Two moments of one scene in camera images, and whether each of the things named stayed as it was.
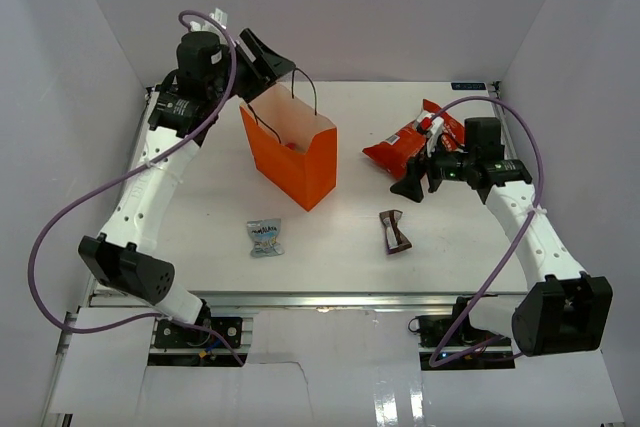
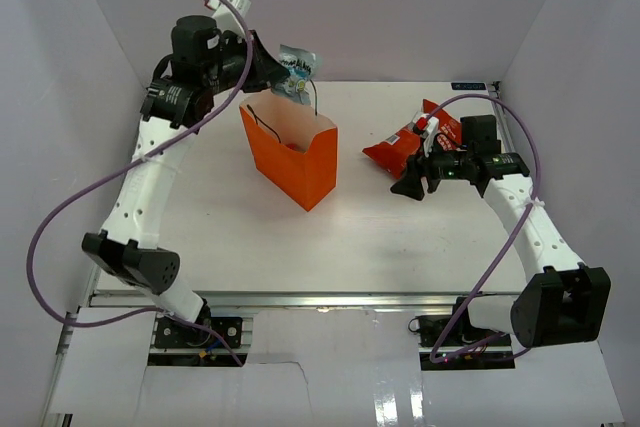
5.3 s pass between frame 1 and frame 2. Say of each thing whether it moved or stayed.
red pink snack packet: stayed
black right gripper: stayed
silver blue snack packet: moved
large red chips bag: stayed
